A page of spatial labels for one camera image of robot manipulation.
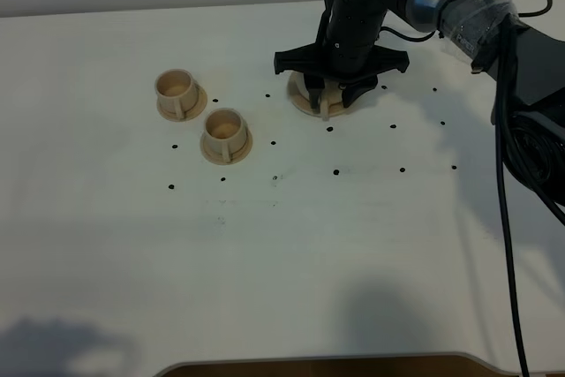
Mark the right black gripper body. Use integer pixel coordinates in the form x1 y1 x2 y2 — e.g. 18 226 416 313
274 0 410 84

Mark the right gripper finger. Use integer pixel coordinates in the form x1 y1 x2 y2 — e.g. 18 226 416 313
304 74 324 109
338 75 379 108

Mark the beige teapot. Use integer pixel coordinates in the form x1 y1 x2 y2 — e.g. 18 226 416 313
300 79 346 121

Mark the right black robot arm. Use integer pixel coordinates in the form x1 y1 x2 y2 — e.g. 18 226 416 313
274 0 564 204

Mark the round beige teapot saucer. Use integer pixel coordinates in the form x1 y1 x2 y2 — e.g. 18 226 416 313
287 72 354 115

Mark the near beige teacup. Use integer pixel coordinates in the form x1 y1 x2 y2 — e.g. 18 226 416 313
202 109 247 164

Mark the beige teacup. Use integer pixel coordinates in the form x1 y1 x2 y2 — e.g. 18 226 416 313
202 109 247 164
154 69 199 122

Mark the near beige cup saucer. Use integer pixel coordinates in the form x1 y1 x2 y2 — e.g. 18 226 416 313
200 127 252 165

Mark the far beige teacup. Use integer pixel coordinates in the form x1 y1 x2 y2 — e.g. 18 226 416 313
154 69 199 122

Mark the right black camera cable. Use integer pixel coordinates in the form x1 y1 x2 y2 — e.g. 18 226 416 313
379 0 555 377

